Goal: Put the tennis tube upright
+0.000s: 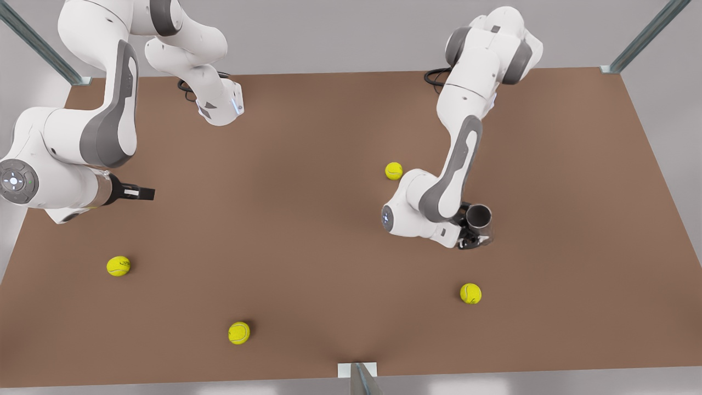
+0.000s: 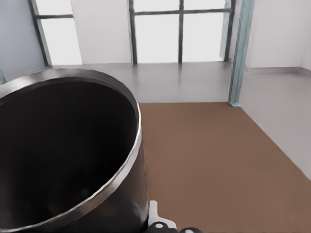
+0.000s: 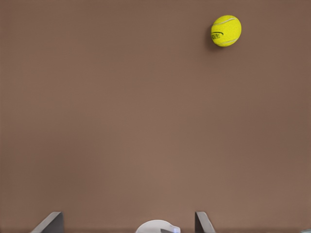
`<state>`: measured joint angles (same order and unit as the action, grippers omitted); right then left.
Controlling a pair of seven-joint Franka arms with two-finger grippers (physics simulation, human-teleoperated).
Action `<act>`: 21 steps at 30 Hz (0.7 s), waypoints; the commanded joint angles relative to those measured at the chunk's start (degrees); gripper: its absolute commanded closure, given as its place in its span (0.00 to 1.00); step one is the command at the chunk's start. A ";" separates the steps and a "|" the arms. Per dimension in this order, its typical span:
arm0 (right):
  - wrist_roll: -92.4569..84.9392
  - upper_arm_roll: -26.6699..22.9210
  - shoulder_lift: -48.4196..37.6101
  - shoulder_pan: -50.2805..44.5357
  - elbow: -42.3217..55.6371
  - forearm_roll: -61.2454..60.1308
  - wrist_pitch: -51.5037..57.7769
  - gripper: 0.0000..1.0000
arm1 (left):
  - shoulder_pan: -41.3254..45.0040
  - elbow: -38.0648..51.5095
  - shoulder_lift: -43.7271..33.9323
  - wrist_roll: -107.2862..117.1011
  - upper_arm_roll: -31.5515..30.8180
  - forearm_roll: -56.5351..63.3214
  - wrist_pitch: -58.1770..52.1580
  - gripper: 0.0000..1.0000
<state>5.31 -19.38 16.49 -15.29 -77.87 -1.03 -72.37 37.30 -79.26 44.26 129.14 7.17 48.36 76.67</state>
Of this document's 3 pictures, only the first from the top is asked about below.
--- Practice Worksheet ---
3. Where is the clear tennis ball tube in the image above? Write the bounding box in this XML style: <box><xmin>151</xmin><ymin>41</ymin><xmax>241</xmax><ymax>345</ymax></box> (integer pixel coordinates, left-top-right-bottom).
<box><xmin>466</xmin><ymin>204</ymin><xmax>494</xmax><ymax>245</ymax></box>

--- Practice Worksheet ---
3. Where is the black cable loop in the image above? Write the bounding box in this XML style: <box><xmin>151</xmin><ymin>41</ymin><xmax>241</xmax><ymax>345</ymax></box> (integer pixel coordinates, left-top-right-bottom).
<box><xmin>177</xmin><ymin>71</ymin><xmax>232</xmax><ymax>103</ymax></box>
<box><xmin>424</xmin><ymin>67</ymin><xmax>452</xmax><ymax>87</ymax></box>

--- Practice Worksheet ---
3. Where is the silver frame post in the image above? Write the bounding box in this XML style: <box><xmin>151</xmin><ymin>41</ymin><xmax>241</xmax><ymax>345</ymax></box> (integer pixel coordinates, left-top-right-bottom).
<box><xmin>337</xmin><ymin>362</ymin><xmax>384</xmax><ymax>395</ymax></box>
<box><xmin>599</xmin><ymin>0</ymin><xmax>692</xmax><ymax>75</ymax></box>
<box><xmin>0</xmin><ymin>3</ymin><xmax>92</xmax><ymax>87</ymax></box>

